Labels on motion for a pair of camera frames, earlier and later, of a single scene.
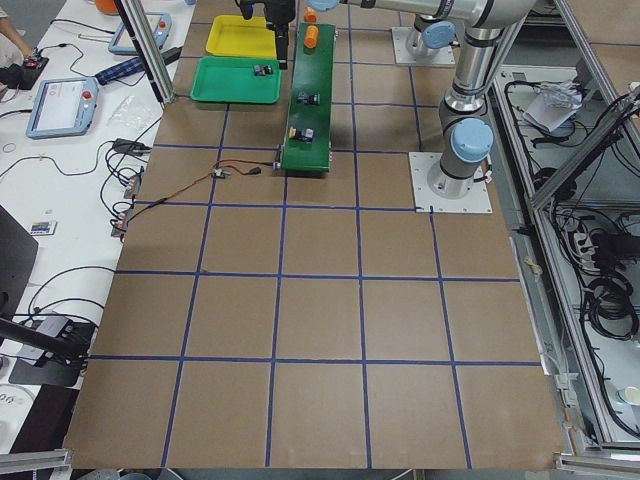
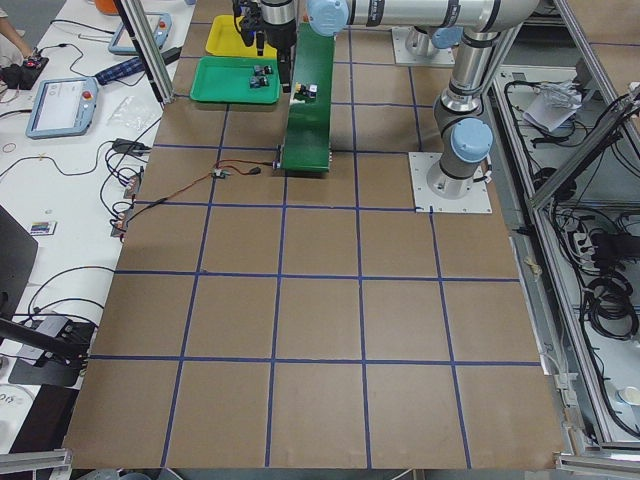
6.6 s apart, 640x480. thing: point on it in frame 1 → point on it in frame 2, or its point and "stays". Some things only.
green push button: (309, 99) → (259, 81)
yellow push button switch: (305, 135) → (303, 92)
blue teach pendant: (64, 106) stays
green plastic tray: (232, 79) stays
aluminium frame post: (150, 48) stays
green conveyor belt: (314, 73) stays
